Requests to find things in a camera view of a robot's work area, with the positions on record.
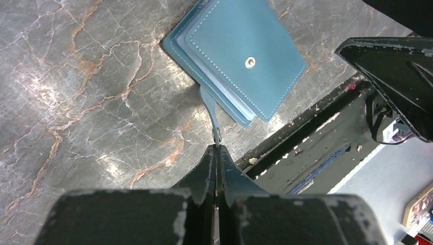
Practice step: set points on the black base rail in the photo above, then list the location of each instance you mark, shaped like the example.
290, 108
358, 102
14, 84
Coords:
317, 149

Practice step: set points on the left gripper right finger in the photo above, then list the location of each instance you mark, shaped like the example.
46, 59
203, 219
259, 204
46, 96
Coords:
250, 215

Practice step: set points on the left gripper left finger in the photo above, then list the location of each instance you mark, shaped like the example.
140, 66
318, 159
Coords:
174, 215

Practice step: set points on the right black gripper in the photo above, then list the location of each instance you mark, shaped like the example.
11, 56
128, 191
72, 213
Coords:
399, 68

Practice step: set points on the blue leather card holder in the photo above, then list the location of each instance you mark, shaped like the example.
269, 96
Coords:
240, 54

